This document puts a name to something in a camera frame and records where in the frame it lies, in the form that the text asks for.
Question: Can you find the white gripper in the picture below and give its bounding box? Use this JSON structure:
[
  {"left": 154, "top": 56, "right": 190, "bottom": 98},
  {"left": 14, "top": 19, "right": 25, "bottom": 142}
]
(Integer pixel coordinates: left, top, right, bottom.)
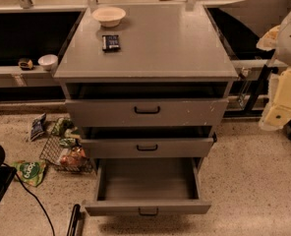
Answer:
[{"left": 259, "top": 67, "right": 291, "bottom": 131}]

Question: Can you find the grey bottom drawer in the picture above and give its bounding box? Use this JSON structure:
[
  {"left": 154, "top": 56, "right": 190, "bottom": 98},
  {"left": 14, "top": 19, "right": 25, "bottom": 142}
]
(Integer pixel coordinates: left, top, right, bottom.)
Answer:
[{"left": 85, "top": 158, "right": 211, "bottom": 216}]

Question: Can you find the grey drawer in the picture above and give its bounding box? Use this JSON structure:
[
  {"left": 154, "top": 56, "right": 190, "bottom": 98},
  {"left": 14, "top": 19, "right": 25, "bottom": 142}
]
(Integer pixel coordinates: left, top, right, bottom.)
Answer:
[
  {"left": 85, "top": 158, "right": 211, "bottom": 216},
  {"left": 66, "top": 83, "right": 228, "bottom": 128},
  {"left": 82, "top": 126, "right": 217, "bottom": 158}
]

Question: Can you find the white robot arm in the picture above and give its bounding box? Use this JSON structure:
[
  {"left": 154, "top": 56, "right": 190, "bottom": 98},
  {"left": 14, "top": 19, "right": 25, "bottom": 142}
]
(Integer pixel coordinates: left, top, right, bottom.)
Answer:
[{"left": 257, "top": 12, "right": 291, "bottom": 131}]

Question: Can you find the grey middle drawer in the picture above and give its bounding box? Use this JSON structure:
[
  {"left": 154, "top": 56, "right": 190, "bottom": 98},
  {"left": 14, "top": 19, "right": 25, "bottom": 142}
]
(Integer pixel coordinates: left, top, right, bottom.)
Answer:
[{"left": 82, "top": 126, "right": 217, "bottom": 158}]

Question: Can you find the grey top drawer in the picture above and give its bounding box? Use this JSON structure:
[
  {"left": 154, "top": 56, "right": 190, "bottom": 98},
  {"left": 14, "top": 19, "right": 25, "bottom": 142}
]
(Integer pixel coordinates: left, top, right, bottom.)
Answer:
[{"left": 66, "top": 83, "right": 228, "bottom": 128}]

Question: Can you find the grey drawer cabinet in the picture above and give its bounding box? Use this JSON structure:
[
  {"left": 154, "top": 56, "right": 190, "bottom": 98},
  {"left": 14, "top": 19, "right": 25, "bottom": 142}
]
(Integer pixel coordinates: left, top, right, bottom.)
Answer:
[{"left": 53, "top": 3, "right": 240, "bottom": 174}]

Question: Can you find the black stand with tray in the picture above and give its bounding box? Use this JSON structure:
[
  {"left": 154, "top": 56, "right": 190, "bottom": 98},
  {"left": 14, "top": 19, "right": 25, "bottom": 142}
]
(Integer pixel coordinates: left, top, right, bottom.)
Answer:
[{"left": 217, "top": 0, "right": 291, "bottom": 142}]

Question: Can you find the dark snack bar packet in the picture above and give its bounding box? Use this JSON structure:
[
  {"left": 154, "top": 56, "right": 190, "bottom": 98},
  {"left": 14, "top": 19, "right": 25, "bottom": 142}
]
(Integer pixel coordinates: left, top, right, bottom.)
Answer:
[{"left": 102, "top": 35, "right": 120, "bottom": 52}]

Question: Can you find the cream paper bowl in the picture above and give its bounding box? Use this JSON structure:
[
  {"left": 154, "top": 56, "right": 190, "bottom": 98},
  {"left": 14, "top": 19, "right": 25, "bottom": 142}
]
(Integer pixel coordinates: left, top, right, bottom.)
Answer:
[{"left": 91, "top": 7, "right": 126, "bottom": 28}]

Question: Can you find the orange snack pack in basket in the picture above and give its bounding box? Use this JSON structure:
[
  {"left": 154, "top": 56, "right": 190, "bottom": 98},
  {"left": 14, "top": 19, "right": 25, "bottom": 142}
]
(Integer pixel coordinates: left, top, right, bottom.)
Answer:
[{"left": 59, "top": 147, "right": 86, "bottom": 166}]

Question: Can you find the green snack pack in basket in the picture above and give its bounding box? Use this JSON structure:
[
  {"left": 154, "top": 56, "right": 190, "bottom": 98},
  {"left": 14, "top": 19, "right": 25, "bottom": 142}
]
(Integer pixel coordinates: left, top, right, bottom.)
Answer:
[{"left": 51, "top": 117, "right": 74, "bottom": 137}]

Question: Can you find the small white cup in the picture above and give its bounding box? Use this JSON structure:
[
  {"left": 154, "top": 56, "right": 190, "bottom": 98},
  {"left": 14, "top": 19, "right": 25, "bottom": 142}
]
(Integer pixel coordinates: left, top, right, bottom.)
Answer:
[{"left": 38, "top": 54, "right": 58, "bottom": 71}]

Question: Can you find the black bar on floor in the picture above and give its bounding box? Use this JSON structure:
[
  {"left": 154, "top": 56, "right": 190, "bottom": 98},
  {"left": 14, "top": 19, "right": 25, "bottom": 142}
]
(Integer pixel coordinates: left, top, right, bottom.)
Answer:
[{"left": 66, "top": 204, "right": 81, "bottom": 236}]

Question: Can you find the blue chip bag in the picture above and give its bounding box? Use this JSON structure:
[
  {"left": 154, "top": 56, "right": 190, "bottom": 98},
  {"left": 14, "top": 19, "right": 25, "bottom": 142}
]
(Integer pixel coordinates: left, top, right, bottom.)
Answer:
[{"left": 30, "top": 113, "right": 46, "bottom": 141}]

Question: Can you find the green snack bag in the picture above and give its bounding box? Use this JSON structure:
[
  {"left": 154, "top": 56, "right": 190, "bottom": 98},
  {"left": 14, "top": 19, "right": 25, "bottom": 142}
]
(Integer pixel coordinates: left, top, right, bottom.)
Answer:
[{"left": 11, "top": 160, "right": 46, "bottom": 187}]

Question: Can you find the black wire basket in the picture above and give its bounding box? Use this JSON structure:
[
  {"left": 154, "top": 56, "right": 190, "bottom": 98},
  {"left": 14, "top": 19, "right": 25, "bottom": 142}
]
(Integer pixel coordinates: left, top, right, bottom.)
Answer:
[{"left": 40, "top": 125, "right": 93, "bottom": 173}]

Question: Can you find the black cable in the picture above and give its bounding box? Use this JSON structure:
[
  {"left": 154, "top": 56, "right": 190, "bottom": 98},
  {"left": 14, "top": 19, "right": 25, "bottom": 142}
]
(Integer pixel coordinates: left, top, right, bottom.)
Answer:
[{"left": 1, "top": 162, "right": 56, "bottom": 236}]

